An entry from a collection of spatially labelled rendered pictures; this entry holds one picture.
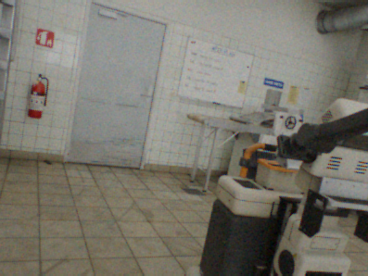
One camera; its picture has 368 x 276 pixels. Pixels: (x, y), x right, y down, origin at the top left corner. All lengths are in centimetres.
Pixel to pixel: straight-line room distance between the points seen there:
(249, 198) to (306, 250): 30
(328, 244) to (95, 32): 378
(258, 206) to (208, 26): 379
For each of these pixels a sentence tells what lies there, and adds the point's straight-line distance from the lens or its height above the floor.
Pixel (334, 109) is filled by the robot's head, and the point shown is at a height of 121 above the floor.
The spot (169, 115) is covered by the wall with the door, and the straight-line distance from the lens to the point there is 481.
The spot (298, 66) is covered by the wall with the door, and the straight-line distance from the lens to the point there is 595.
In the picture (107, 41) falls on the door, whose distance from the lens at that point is 457.
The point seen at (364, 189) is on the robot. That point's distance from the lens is 143.
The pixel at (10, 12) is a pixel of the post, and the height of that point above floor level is 129.
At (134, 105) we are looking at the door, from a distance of 467.
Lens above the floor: 116
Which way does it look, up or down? 8 degrees down
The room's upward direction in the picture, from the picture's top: 12 degrees clockwise
